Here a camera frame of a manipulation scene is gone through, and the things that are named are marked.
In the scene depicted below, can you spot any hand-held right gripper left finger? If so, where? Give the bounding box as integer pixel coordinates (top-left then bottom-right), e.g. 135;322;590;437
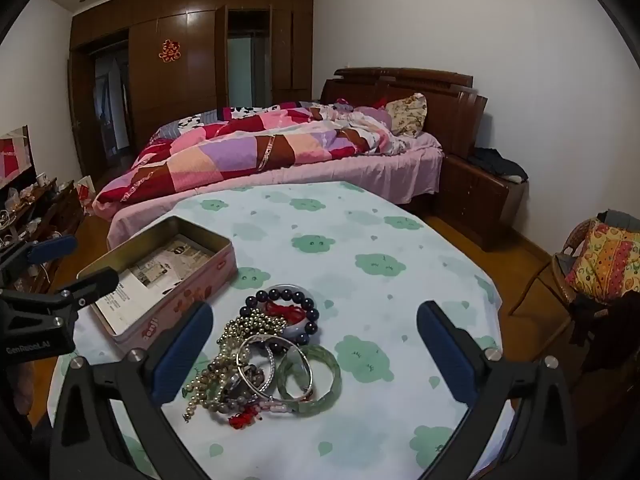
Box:
48;301;216;480

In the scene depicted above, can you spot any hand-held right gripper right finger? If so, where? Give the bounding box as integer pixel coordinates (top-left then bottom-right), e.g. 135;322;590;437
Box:
416;301;581;480

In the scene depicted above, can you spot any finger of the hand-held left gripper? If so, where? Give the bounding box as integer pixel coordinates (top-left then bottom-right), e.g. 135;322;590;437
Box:
0;266;120;320
0;234;78;283

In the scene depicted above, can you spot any cream pearl necklace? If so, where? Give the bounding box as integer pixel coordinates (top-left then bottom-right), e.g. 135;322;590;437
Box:
182;345;251;423

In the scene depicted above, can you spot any silver bangle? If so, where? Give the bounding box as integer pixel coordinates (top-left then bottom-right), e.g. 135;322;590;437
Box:
236;336;277;392
265;337;314;402

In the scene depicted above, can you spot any pink tin box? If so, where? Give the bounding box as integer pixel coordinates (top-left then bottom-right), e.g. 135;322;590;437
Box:
76;216;238;345

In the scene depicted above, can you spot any grey bead bracelet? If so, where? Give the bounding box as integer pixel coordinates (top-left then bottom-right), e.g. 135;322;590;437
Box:
210;355;271;411

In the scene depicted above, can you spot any small red tassel charm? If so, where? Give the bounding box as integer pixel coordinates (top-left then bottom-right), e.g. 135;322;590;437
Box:
229;406;263;431

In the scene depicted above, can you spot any pink bead bracelet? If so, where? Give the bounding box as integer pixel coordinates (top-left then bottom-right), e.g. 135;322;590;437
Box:
250;395;296;413

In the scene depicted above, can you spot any green jade bangle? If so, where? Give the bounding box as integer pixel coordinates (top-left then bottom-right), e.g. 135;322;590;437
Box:
276;345;342;406

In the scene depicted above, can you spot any grey jade bangle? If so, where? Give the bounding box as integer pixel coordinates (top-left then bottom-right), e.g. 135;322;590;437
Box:
250;284;318;343

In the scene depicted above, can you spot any dark bead bracelet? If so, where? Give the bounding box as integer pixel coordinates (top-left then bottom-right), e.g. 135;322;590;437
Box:
239;285;320;346

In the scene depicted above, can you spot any wooden television cabinet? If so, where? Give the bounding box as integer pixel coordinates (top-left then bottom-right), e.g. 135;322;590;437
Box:
0;177;86;296

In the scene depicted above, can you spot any printed paper leaflet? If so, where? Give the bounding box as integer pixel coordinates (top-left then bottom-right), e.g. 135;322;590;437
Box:
95;232;218;336

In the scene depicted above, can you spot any red and white bag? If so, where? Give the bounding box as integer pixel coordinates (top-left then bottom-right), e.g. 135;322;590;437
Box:
75;176;98;216

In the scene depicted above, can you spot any flat screen television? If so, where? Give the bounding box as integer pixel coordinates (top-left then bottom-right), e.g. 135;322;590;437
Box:
0;126;38;191

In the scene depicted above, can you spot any wicker chair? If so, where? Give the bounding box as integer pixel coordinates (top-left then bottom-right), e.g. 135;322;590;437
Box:
509;217;640;386

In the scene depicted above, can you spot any wooden nightstand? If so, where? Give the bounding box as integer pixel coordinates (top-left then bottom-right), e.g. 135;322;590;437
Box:
440;152;528;251

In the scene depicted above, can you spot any dark garment on chair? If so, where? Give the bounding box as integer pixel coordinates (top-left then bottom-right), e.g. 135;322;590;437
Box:
570;290;640;371

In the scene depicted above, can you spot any colourful patterned cushion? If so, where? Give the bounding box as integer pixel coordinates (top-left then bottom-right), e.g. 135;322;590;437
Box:
565;220;640;303

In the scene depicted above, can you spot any dark clothes pile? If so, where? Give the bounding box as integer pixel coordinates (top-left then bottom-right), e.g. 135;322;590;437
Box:
467;146;528;183

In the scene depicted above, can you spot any pink bed sheet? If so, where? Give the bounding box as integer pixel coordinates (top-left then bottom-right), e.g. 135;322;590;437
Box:
107;132;446;251

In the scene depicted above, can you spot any brown wooden wardrobe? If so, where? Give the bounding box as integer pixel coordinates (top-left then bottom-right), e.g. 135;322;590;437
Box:
67;0;316;166

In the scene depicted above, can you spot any floral pillow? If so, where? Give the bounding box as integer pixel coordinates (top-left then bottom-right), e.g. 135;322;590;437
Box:
385;92;428;137

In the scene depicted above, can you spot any wooden bed headboard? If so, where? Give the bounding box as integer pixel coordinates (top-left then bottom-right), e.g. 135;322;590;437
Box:
320;66;488;161

